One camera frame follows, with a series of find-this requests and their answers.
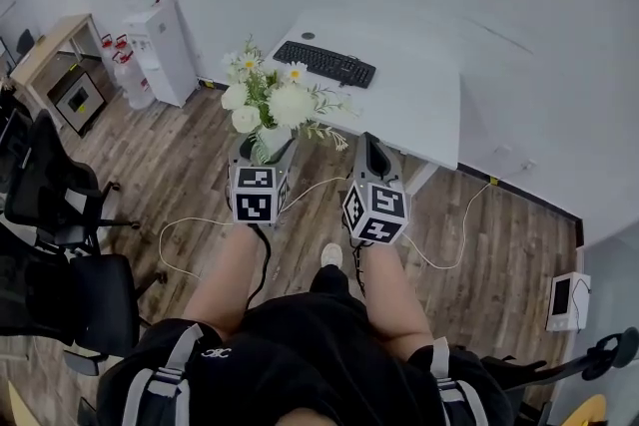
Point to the person's white shoe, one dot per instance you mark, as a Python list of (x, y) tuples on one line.
[(331, 255)]

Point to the clear water jug red cap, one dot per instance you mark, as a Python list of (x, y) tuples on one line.
[(134, 82)]

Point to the white device with screen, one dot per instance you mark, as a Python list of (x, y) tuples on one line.
[(566, 301)]

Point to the light wooden desk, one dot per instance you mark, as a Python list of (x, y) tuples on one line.
[(52, 42)]

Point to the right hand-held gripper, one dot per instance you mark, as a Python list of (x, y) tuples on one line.
[(379, 214)]

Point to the white table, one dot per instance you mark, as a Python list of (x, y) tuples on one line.
[(414, 100)]

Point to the person's right forearm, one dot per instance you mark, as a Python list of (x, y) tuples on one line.
[(394, 294)]

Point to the black keyboard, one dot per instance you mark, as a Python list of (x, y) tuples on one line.
[(324, 64)]

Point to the white water dispenser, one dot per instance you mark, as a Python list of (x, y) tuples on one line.
[(165, 57)]

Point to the person's left forearm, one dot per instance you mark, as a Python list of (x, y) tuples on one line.
[(224, 284)]

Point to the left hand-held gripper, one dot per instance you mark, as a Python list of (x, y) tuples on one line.
[(254, 207)]

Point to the yellow round object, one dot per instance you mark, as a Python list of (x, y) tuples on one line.
[(586, 411)]

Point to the white flowers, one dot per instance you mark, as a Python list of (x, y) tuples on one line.
[(289, 107)]

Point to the person's black clothing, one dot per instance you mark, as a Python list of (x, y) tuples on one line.
[(299, 364)]

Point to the black box with grey frame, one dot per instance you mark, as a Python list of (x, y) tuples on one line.
[(77, 100)]

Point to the black office chair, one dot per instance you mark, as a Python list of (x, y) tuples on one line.
[(95, 299), (47, 187)]

